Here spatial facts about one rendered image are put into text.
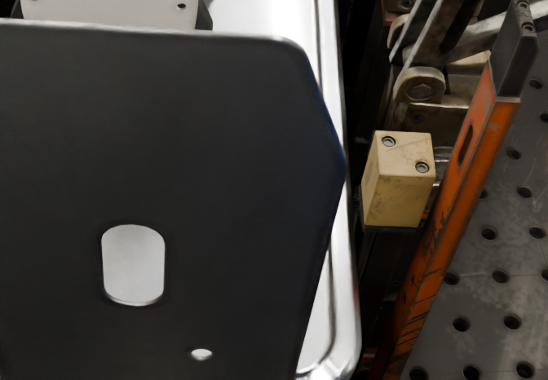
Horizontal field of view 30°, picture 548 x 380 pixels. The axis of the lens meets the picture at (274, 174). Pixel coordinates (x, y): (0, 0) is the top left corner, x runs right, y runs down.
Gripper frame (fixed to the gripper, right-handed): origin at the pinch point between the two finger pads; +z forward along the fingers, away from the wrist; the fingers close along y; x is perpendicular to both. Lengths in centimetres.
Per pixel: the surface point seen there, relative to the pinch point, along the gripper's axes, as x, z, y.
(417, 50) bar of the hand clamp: 1.7, -5.8, -18.3
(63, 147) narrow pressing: 26.7, -26.1, -1.4
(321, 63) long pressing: -4.9, 2.7, -13.9
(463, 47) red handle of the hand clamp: 0.8, -5.2, -21.4
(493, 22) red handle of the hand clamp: -0.1, -6.7, -23.0
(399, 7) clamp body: -15.0, 6.4, -21.1
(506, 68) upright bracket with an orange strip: 11.2, -14.3, -19.9
